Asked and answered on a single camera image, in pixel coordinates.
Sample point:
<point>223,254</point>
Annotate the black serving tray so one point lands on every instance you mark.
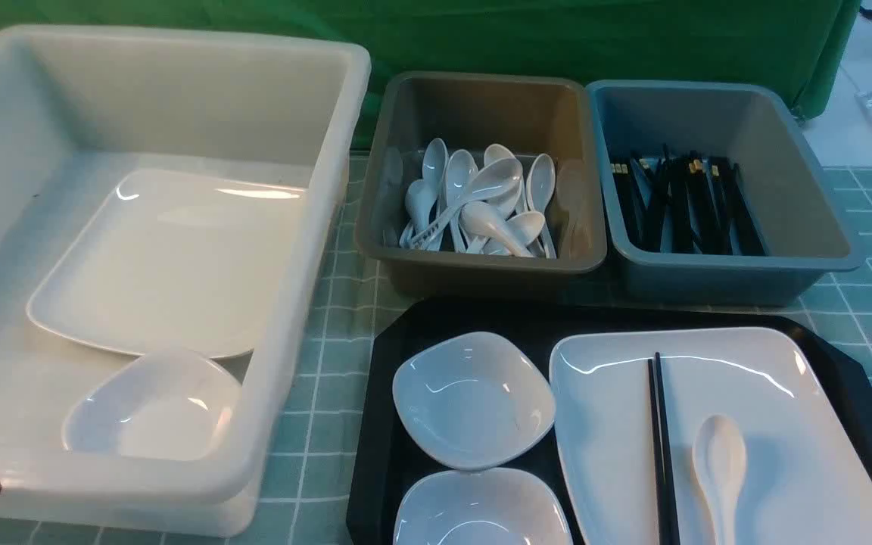
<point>388,462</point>

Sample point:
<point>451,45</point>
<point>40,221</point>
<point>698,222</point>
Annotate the green checkered tablecloth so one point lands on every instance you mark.
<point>311,453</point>

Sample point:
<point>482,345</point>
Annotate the green backdrop cloth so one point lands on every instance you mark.
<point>793,48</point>

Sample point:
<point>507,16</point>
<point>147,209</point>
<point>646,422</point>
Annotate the brown plastic spoon bin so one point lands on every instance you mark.
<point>529,115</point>

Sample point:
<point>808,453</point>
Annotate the pile of white spoons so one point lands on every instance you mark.
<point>496,207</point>

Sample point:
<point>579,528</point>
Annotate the blue-grey plastic chopstick bin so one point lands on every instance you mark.
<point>803,227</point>

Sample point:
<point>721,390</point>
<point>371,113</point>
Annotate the large white plastic bin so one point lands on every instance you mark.
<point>258,108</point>

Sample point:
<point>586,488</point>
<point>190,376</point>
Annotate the large white rice plate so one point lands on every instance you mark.
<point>805,483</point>

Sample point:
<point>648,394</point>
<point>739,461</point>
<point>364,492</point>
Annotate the black chopstick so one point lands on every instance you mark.
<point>668,489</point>
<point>661,502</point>

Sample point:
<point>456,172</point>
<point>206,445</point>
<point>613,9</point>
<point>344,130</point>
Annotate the white bowl tray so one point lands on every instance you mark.
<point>497,506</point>
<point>473,402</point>

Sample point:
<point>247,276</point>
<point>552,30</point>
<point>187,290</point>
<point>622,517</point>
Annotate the pile of black chopsticks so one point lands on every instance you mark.
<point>690,203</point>

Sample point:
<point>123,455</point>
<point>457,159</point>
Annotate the white bowl in bin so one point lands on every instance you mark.
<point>171,404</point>

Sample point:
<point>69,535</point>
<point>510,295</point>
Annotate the white spoon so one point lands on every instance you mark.
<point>720,464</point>

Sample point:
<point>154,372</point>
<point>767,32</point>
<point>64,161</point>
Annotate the white square plate in bin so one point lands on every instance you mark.
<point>173,259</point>

